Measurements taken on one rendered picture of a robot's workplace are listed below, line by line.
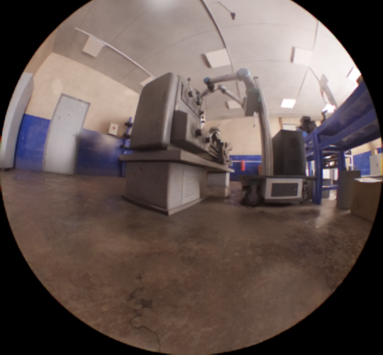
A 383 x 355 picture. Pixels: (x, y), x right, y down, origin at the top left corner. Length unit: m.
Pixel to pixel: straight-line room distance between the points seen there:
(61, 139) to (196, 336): 3.88
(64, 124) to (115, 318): 3.86
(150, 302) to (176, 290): 0.08
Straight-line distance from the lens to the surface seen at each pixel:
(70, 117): 3.96
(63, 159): 3.77
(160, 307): 0.34
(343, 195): 1.48
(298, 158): 1.50
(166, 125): 0.89
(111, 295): 0.38
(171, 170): 0.84
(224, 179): 3.10
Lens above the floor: 0.31
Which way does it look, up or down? 5 degrees up
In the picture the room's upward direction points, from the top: 3 degrees clockwise
